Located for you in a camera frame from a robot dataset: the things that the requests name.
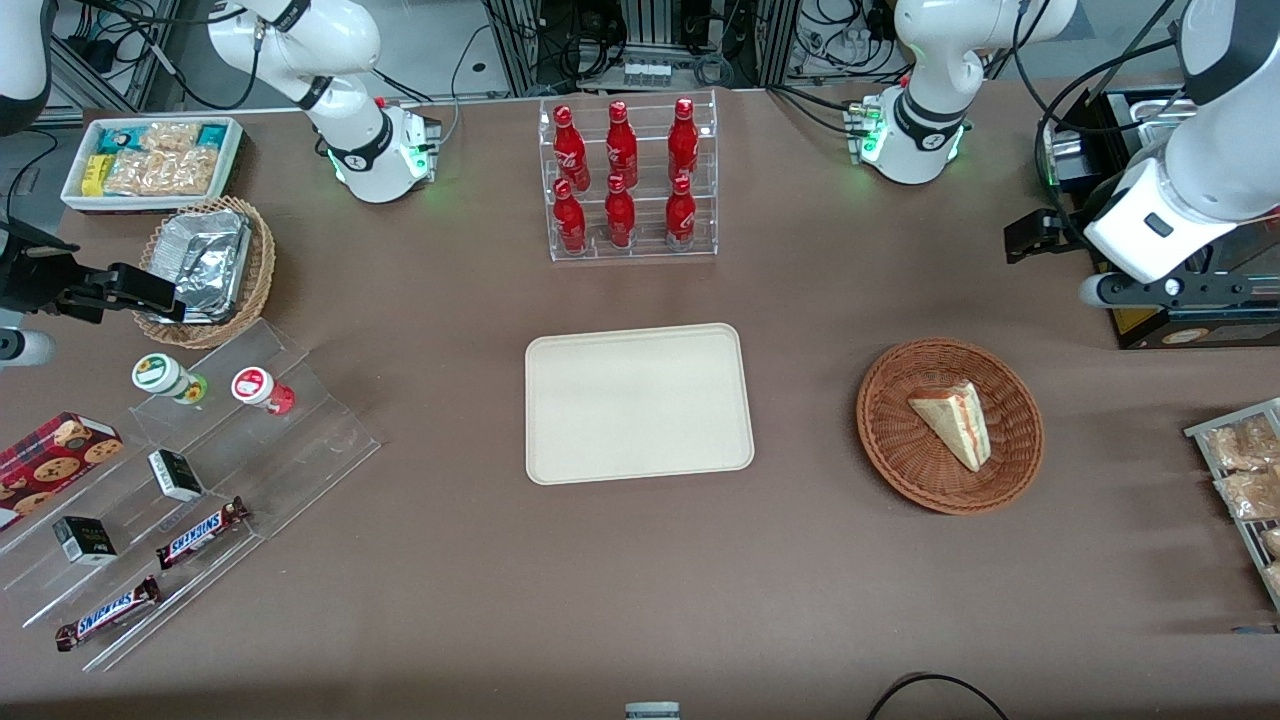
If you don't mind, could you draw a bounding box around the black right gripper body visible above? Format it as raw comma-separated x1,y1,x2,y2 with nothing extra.
0,222,81,313

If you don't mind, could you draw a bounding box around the triangle sandwich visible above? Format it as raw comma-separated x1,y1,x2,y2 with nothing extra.
907,379,993,473

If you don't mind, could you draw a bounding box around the light tan wicker basket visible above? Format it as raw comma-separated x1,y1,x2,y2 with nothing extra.
132,195,277,350

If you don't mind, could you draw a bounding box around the right tray of snack packs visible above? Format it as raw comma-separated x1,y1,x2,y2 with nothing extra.
1184,398,1280,613

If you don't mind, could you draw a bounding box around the round brown wicker basket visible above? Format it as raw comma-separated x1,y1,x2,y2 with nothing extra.
856,338,1045,516

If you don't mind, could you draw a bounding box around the beige plastic tray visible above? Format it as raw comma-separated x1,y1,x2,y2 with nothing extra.
525,322,756,486

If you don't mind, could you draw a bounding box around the silver foil pack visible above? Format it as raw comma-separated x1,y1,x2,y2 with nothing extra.
150,210,249,263
172,232,253,323

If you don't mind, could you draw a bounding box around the green-lid snack cup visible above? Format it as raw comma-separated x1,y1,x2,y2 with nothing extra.
131,353,209,406

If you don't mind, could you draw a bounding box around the white snack bin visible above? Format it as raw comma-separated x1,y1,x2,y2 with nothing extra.
60,116,246,215

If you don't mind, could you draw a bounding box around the stainless steel pan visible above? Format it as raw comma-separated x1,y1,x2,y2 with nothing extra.
1125,92,1196,126

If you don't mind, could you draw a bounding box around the large clear cracker bag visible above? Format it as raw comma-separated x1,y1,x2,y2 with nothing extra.
103,146,219,197

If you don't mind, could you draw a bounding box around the red-lid snack cup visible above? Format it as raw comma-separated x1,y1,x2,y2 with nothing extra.
231,367,297,417

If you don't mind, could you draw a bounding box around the small clear cracker bag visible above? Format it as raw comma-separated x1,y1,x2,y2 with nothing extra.
138,121,201,153

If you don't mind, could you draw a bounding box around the black food warmer case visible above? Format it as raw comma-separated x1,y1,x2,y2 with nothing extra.
1040,85,1280,351

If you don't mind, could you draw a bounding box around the red plaid cookie box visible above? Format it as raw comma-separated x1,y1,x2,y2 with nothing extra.
0,411,125,533

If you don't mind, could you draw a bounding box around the small black box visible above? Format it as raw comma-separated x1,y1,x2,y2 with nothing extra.
52,516,119,567
147,449,205,503

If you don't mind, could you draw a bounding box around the clear acrylic stepped shelf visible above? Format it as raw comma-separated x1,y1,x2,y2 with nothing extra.
0,318,383,673

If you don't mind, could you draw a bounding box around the Snickers chocolate bar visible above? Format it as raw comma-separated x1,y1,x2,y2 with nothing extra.
155,497,251,571
55,576,163,653

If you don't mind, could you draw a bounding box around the clear acrylic bottle rack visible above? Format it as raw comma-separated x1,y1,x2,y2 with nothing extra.
538,90,719,263

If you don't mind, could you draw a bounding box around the red cola bottle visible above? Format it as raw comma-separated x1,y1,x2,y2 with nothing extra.
604,173,637,249
665,175,697,251
553,178,589,254
553,105,591,191
668,97,700,183
605,100,639,189

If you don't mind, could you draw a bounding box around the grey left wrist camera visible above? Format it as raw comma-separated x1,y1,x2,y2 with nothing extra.
1078,272,1256,309

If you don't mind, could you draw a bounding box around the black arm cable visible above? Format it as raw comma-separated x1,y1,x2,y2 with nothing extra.
1012,0,1201,261

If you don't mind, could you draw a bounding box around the black floor cable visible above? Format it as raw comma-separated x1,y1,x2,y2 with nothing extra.
865,673,1011,720

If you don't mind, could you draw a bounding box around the aluminium frame rack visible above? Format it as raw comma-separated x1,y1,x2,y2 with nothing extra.
485,0,801,96

